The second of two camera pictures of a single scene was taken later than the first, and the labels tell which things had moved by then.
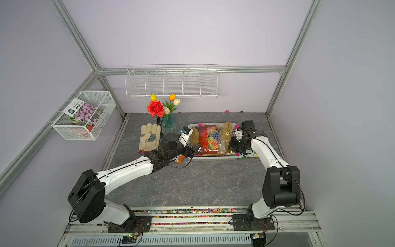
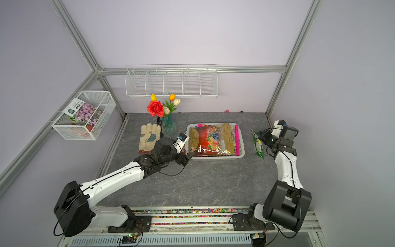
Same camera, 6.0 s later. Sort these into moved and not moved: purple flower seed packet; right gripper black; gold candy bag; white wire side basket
Moved: right gripper black
Not moved: white wire side basket; purple flower seed packet; gold candy bag
